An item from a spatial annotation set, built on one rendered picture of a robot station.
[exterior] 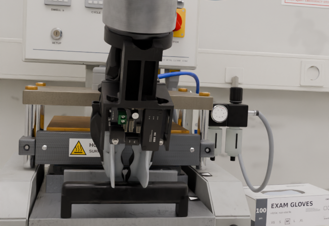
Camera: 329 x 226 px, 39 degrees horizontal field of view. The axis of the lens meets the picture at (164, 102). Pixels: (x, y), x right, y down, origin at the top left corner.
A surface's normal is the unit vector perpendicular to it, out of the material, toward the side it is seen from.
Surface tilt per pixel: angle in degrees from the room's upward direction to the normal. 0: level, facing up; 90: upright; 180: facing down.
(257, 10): 90
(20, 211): 41
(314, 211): 90
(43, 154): 90
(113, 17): 104
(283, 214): 90
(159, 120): 110
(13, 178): 0
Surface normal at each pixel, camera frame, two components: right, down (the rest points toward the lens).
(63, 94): 0.18, 0.07
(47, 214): 0.04, -1.00
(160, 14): 0.55, 0.37
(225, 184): 0.15, -0.71
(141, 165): -0.96, -0.06
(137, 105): 0.15, 0.41
